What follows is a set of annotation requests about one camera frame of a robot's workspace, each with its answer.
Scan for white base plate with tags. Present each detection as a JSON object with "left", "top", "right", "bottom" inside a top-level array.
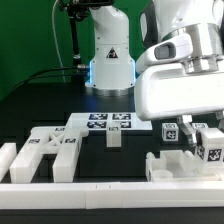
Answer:
[{"left": 66, "top": 112, "right": 152, "bottom": 131}]

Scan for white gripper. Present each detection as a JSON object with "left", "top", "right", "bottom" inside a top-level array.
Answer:
[{"left": 134, "top": 60, "right": 224, "bottom": 146}]

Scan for white left fence wall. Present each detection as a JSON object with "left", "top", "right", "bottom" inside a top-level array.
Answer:
[{"left": 0, "top": 143, "right": 17, "bottom": 182}]

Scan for white fence wall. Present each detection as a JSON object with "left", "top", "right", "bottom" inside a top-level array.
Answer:
[
  {"left": 0, "top": 143, "right": 17, "bottom": 182},
  {"left": 0, "top": 181, "right": 224, "bottom": 209}
]

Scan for white chair seat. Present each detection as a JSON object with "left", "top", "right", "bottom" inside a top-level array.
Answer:
[{"left": 145, "top": 150, "right": 224, "bottom": 182}]

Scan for white thin cable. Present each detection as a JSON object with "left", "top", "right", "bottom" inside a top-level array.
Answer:
[{"left": 51, "top": 0, "right": 67, "bottom": 84}]

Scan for white front fence wall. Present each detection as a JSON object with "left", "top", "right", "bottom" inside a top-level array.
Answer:
[{"left": 0, "top": 181, "right": 224, "bottom": 209}]

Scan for black camera stand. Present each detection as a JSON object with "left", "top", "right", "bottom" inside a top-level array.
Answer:
[{"left": 58, "top": 0, "right": 114, "bottom": 66}]

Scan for white tagged cube nut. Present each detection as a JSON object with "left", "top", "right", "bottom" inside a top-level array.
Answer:
[
  {"left": 192, "top": 123, "right": 209, "bottom": 130},
  {"left": 162, "top": 123, "right": 179, "bottom": 142}
]

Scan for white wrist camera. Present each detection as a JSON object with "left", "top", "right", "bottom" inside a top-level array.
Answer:
[{"left": 136, "top": 33, "right": 193, "bottom": 74}]

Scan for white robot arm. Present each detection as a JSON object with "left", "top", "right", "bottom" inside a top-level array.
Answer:
[{"left": 86, "top": 0, "right": 224, "bottom": 145}]

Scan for white chair back frame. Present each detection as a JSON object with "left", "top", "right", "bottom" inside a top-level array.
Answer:
[{"left": 10, "top": 126, "right": 89, "bottom": 184}]

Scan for black cables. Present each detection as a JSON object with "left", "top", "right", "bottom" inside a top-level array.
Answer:
[{"left": 8, "top": 63, "right": 91, "bottom": 96}]

